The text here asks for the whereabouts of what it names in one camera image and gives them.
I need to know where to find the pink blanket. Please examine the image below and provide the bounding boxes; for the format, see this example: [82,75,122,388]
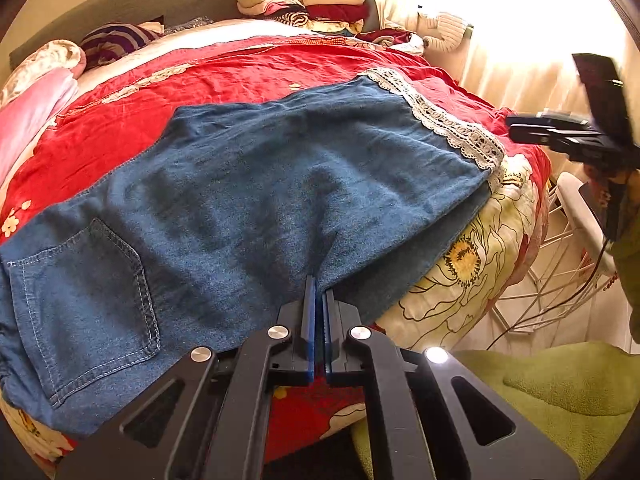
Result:
[0,67,81,181]

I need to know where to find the cream floral blanket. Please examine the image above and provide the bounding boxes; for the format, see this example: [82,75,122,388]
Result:
[0,39,87,111]

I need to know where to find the grey patterned pillow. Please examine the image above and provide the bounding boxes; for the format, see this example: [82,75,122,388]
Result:
[165,16,216,32]

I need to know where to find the dark red garment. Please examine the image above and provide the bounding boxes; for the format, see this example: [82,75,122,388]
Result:
[357,27,426,56]

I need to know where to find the white knit garment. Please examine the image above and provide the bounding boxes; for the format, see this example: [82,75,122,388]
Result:
[417,10,473,53]

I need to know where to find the black cable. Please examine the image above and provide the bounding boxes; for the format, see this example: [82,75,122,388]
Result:
[485,237,611,351]

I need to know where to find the white wire stool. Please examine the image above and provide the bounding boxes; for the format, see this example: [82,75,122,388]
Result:
[492,172,618,336]

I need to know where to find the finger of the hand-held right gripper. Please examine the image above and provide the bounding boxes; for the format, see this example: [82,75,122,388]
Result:
[506,112,592,129]
[509,127,601,145]

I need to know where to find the red floral quilt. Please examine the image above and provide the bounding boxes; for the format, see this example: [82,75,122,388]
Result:
[0,35,553,466]

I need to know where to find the green fleece clothing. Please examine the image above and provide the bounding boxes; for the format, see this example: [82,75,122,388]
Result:
[350,342,640,480]

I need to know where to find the cream curtain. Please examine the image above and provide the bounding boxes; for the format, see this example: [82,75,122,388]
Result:
[360,0,628,128]

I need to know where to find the cream bed sheet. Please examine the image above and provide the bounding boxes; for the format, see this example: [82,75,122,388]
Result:
[75,19,361,92]

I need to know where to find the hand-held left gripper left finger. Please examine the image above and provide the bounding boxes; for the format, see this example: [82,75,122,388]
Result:
[57,275,317,480]

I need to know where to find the pile of folded clothes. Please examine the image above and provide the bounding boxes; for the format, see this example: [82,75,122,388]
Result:
[236,0,373,36]

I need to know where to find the purple striped pillow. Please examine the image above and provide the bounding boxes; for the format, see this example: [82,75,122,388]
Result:
[80,21,164,68]

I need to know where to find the blue denim pants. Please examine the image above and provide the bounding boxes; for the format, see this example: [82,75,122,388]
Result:
[0,67,507,436]

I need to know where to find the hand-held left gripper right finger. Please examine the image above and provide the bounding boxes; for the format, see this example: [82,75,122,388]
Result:
[322,288,581,480]

